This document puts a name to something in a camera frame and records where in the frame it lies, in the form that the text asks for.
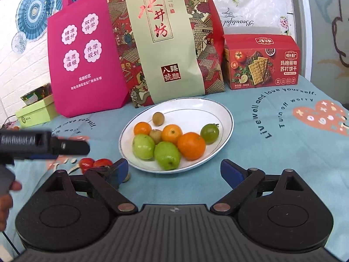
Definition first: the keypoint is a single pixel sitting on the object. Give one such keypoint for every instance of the small orange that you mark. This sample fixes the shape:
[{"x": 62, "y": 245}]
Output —
[
  {"x": 142, "y": 128},
  {"x": 171, "y": 134}
]

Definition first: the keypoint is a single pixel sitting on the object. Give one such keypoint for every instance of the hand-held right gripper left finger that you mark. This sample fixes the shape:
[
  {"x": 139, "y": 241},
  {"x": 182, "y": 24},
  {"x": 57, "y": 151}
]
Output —
[{"x": 120, "y": 173}]

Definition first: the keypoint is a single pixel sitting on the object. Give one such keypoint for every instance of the teal printed tablecloth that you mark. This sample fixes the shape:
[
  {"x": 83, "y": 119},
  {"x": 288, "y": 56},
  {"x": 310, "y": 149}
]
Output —
[{"x": 259, "y": 147}]

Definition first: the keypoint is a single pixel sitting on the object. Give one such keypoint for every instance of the red tomato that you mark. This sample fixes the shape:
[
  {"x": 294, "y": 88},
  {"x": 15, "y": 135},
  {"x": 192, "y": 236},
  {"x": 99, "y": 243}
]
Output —
[
  {"x": 86, "y": 164},
  {"x": 102, "y": 163}
]

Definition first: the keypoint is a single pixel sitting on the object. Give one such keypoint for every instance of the red cracker box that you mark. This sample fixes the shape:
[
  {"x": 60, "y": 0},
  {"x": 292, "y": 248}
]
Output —
[{"x": 261, "y": 62}]

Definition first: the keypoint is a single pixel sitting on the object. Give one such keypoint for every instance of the pink tote bag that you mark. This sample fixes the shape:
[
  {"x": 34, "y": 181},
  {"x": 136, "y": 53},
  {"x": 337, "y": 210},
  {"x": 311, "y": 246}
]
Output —
[{"x": 81, "y": 60}]

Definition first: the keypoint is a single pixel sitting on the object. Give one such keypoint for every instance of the light green box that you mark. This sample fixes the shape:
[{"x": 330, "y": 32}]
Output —
[{"x": 35, "y": 114}]

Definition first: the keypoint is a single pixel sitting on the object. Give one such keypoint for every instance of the large orange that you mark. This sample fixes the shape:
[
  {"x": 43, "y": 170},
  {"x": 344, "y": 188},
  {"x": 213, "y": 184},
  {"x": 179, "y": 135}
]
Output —
[{"x": 191, "y": 146}]

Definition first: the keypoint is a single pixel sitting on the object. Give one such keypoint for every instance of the large green apple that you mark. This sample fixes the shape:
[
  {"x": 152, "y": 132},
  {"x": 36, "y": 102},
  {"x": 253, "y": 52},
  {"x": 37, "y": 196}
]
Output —
[{"x": 167, "y": 155}]

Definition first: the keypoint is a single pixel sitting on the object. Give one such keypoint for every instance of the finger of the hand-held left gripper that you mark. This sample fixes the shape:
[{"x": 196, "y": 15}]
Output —
[
  {"x": 43, "y": 157},
  {"x": 71, "y": 147}
]

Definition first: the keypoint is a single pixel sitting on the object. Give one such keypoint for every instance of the dark green jujube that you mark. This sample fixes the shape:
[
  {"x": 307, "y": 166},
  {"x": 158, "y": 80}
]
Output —
[{"x": 209, "y": 133}]

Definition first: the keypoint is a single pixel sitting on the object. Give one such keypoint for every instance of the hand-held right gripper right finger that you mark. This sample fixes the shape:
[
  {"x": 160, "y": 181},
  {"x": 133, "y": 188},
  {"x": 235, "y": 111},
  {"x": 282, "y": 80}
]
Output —
[{"x": 231, "y": 173}]

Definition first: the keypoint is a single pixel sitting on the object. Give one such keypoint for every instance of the white floral plastic bag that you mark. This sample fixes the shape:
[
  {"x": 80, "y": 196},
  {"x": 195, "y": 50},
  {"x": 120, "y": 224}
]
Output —
[{"x": 250, "y": 2}]

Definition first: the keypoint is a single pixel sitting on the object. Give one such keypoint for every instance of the white frame post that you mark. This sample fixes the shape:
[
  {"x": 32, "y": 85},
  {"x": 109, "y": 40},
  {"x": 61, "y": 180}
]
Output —
[{"x": 302, "y": 32}]

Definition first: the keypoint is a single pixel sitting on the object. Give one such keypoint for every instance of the person's left hand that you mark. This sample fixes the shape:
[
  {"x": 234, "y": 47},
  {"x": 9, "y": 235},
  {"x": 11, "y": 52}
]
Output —
[{"x": 5, "y": 210}]

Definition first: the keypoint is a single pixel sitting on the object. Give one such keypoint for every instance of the small blue paper fan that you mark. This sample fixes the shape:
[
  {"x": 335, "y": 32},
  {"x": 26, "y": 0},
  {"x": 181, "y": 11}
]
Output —
[{"x": 18, "y": 41}]

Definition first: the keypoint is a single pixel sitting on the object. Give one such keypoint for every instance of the brown kiwi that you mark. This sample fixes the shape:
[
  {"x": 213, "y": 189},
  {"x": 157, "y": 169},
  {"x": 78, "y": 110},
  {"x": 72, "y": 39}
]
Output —
[
  {"x": 157, "y": 118},
  {"x": 155, "y": 136}
]

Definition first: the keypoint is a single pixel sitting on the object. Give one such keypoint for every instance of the white plate with blue rim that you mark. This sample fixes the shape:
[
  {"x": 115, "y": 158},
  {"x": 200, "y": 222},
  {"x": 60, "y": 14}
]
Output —
[{"x": 185, "y": 114}]

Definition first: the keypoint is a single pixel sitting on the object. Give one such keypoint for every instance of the green patterned bowl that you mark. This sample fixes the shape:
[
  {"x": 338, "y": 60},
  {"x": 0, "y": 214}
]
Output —
[{"x": 35, "y": 94}]

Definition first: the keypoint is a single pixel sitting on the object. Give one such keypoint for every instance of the red and beige gift bag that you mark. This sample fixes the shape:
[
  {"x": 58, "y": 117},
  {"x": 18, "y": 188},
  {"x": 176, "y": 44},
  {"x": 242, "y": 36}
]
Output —
[{"x": 163, "y": 46}]

